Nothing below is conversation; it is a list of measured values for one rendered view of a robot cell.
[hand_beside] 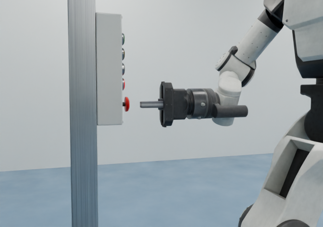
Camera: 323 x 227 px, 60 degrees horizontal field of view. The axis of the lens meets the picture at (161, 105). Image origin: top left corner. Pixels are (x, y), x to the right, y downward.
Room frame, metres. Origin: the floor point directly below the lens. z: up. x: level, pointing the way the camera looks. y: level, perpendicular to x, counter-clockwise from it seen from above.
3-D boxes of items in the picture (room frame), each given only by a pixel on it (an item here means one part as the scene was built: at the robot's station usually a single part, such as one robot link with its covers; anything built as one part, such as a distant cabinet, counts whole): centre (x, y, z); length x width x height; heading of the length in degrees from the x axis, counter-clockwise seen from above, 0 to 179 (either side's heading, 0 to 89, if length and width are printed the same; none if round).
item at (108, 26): (0.73, 0.14, 0.95); 0.17 x 0.06 x 0.26; 16
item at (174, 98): (0.79, -0.06, 0.87); 0.12 x 0.10 x 0.13; 106
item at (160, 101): (0.77, 0.03, 0.88); 0.06 x 0.03 x 0.02; 106
